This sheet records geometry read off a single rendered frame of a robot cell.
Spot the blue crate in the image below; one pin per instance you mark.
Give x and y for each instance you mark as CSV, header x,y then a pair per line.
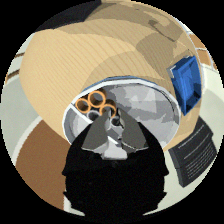
x,y
189,93

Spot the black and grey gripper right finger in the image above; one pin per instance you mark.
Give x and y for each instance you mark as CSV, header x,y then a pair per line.
x,y
137,138

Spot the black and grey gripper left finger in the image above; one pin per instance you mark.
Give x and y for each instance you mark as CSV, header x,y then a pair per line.
x,y
93,139

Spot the bronze bushing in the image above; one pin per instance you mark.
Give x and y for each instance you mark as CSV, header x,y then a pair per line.
x,y
81,106
111,103
95,103

